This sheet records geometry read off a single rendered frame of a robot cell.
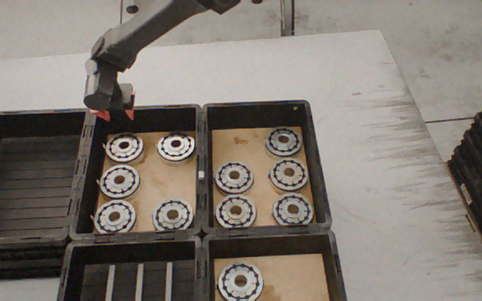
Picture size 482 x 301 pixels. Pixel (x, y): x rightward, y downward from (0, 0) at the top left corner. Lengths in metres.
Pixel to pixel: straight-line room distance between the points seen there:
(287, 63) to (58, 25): 1.87
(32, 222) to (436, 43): 2.54
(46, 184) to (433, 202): 1.09
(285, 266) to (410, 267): 0.37
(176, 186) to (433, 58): 2.12
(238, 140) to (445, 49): 2.02
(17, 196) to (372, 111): 1.12
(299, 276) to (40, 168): 0.76
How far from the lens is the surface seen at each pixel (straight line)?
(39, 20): 3.34
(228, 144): 1.31
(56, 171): 1.36
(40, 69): 1.86
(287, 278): 1.12
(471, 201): 2.17
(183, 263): 1.14
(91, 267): 1.18
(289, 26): 1.99
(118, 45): 0.99
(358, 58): 1.80
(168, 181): 1.26
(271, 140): 1.28
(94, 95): 1.04
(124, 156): 1.29
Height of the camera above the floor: 1.87
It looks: 53 degrees down
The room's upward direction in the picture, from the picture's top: straight up
